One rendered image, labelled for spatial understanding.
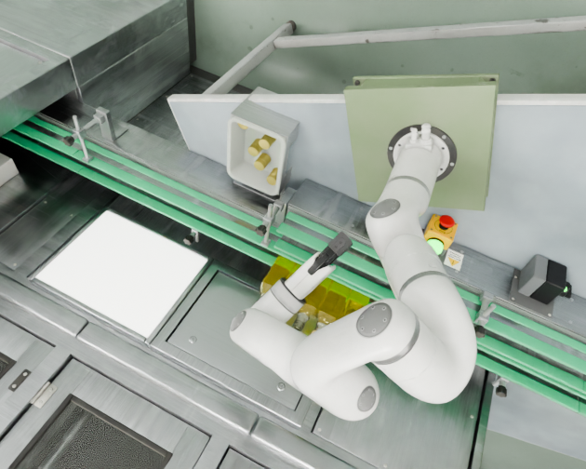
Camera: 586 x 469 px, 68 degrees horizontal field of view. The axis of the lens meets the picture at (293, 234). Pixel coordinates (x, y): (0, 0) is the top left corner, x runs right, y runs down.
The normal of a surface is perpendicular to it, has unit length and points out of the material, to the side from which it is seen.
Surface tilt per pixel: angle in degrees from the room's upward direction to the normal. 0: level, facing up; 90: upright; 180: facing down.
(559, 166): 0
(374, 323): 77
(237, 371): 90
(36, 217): 90
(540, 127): 0
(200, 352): 90
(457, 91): 4
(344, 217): 90
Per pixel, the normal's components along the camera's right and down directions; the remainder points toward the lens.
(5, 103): 0.89, 0.41
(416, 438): 0.13, -0.62
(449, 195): -0.39, 0.65
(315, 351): -0.70, -0.54
